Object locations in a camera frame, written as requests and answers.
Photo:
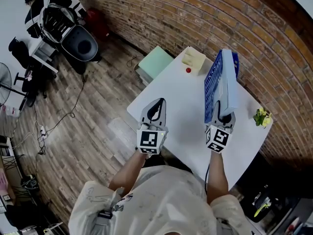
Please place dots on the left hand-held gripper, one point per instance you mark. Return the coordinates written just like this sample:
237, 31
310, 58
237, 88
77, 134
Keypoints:
149, 139

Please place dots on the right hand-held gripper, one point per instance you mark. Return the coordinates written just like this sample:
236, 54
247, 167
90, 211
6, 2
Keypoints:
218, 138

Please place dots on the blue mesh file holder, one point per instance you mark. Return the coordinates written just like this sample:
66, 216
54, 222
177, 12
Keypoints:
211, 92

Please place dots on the person's left forearm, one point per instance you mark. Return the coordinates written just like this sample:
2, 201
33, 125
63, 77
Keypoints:
127, 175

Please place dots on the person's right forearm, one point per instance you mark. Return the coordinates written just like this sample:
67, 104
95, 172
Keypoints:
217, 180

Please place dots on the beige box with red button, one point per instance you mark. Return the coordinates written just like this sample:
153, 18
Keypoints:
193, 57

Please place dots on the white table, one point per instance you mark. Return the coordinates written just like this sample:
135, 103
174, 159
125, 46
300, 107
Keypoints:
185, 106

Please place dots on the yellow flower plant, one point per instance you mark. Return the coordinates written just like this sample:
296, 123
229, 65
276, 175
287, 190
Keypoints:
262, 117

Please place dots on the person's black trousers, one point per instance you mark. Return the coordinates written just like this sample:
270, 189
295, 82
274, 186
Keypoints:
171, 164

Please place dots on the person's white shirt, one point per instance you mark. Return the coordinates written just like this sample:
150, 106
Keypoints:
166, 204

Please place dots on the yellow green toy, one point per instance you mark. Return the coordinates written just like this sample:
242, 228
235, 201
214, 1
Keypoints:
262, 205

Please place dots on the red container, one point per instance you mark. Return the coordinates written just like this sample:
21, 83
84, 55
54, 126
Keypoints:
96, 21

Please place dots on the white power strip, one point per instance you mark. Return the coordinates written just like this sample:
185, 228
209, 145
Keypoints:
42, 132

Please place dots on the white desk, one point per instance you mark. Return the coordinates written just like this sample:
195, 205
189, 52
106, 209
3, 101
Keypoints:
44, 55

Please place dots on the black swivel chair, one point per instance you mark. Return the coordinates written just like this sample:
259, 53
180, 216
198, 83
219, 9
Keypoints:
23, 55

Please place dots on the black standing fan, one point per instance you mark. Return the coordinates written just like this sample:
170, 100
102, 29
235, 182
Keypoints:
5, 82

